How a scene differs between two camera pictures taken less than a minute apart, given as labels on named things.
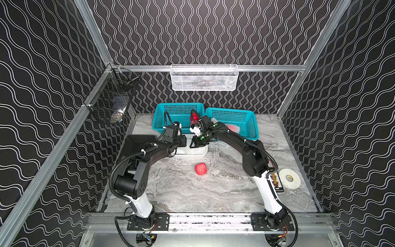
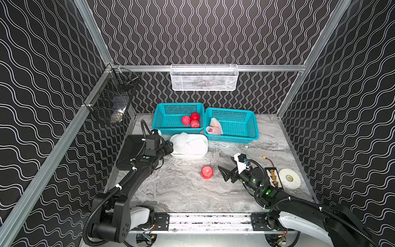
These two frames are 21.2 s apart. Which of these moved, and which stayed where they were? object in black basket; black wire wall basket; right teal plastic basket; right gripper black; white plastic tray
Moved: right gripper black
Stayed: right teal plastic basket; object in black basket; black wire wall basket; white plastic tray
